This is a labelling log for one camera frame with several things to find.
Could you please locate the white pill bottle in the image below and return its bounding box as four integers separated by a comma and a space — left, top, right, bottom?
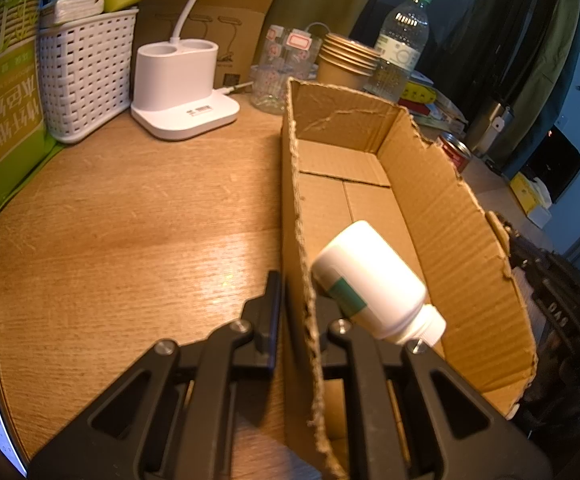
311, 220, 447, 346

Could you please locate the yellow tissue pack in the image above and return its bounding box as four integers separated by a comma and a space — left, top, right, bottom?
510, 172, 554, 228

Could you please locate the printed clear glass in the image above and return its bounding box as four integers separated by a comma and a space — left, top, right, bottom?
250, 25, 321, 116

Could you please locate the stack of paper cups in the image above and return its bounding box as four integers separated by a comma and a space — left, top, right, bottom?
316, 32, 381, 92

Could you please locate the red tin can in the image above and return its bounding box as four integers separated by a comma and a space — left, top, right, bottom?
437, 132, 472, 173

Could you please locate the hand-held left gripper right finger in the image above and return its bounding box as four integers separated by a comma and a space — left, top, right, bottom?
316, 296, 553, 480

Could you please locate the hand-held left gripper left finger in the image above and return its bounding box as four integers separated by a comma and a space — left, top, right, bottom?
28, 270, 283, 480

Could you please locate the white tissue pack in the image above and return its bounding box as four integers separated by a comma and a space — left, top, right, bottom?
40, 0, 105, 28

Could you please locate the white woven plastic basket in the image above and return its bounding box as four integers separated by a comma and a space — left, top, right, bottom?
37, 7, 139, 144

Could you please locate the brown cardboard sheet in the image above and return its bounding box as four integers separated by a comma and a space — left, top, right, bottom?
138, 0, 285, 92

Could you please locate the green paper cup package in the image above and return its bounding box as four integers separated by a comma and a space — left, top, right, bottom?
0, 0, 65, 233

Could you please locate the clear plastic water bottle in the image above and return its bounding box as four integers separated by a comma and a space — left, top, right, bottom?
365, 0, 431, 103

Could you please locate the cardboard box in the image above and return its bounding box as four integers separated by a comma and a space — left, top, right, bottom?
280, 77, 538, 480

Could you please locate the white desk lamp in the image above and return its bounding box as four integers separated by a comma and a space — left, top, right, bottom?
130, 0, 241, 142

